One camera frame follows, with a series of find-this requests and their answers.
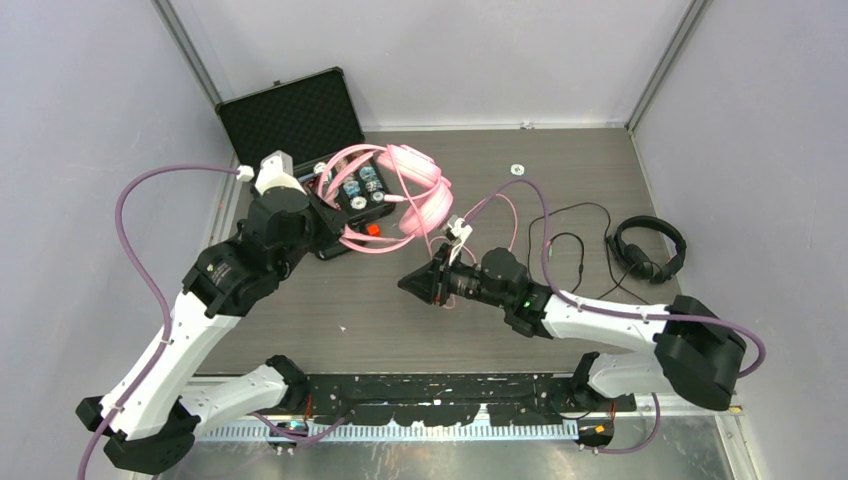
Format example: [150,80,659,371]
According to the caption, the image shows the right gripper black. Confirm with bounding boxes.
[399,242,511,309]

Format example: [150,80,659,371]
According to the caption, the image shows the pink headphones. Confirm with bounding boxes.
[317,144,453,255]

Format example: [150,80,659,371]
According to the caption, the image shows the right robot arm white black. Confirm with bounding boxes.
[398,245,747,411]

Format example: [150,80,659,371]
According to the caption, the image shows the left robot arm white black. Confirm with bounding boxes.
[76,187,346,475]

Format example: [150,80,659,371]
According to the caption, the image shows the black headphones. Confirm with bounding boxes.
[605,215,687,285]

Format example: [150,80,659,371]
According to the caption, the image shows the black poker chip case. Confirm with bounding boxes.
[215,66,395,235]

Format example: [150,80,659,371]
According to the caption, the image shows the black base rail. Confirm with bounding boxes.
[281,373,636,427]

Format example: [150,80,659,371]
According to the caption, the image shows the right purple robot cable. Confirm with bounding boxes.
[460,178,768,456]

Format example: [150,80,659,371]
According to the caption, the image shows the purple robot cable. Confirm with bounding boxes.
[76,165,256,480]
[460,178,768,456]

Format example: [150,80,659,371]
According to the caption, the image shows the black headphone cable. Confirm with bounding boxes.
[527,201,654,303]

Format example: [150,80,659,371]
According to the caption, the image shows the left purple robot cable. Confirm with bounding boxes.
[76,165,256,480]

